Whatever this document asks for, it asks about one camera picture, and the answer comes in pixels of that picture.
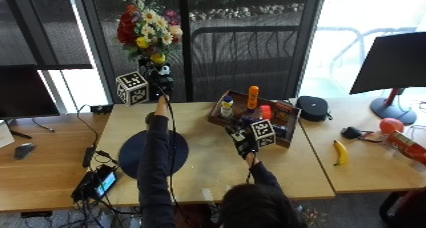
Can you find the person's left hand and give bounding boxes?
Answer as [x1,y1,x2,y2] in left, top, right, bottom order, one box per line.
[148,66,176,103]

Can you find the person's right hand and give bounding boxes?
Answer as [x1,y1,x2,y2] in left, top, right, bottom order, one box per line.
[224,118,261,160]

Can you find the colourful flower bouquet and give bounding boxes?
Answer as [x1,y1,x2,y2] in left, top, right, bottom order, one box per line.
[116,0,185,69]

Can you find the white marker cube, left glove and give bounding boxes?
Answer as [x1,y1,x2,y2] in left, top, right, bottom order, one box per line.
[114,70,150,107]

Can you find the white marker cube, glove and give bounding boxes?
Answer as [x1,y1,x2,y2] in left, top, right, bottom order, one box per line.
[249,119,277,149]
[114,70,150,107]

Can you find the white bottle with blue cap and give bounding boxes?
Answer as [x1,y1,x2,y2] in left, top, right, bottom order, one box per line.
[220,95,234,119]

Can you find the white marker cube, right glove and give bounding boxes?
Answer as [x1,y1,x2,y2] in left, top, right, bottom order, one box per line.
[249,119,277,149]

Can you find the red cup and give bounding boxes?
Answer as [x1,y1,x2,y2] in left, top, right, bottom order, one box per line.
[260,104,273,121]

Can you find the orange bottle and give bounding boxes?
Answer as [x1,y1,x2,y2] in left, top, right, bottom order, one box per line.
[246,85,261,111]

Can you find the brown snack packet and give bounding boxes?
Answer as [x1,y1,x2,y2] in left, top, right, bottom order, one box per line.
[273,101,294,124]

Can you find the brown wooden tray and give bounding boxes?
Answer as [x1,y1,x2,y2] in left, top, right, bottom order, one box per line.
[206,89,302,149]

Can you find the small black box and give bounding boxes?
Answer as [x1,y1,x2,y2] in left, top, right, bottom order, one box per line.
[89,103,114,115]

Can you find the black zip case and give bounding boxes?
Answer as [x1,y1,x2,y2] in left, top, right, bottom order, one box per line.
[294,95,333,123]

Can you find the black metal outdoor chair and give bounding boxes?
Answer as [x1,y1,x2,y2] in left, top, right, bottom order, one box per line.
[189,24,301,99]

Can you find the dark blue round mat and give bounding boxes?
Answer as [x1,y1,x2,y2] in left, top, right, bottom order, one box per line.
[117,129,190,180]

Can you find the yellow banana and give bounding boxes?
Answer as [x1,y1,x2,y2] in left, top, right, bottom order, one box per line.
[333,139,350,167]

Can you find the black power adapter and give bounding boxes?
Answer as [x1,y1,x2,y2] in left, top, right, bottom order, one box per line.
[81,145,97,169]

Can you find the orange ball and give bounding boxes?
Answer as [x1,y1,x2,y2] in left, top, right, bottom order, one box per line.
[378,117,406,135]

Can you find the black device with screen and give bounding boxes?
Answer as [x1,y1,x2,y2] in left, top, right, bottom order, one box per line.
[71,163,120,204]

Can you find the grey computer mouse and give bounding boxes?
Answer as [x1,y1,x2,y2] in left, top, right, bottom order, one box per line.
[13,142,37,161]

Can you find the white paper sheet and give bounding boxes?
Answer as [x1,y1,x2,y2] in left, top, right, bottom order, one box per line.
[0,119,16,150]

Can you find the red tube can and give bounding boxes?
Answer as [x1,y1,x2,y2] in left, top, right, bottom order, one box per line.
[385,130,426,166]

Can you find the black monitor with red stand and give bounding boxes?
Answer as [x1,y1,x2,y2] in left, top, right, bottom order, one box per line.
[349,31,426,126]

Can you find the red chair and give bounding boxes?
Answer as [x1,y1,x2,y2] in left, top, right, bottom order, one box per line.
[378,186,426,228]

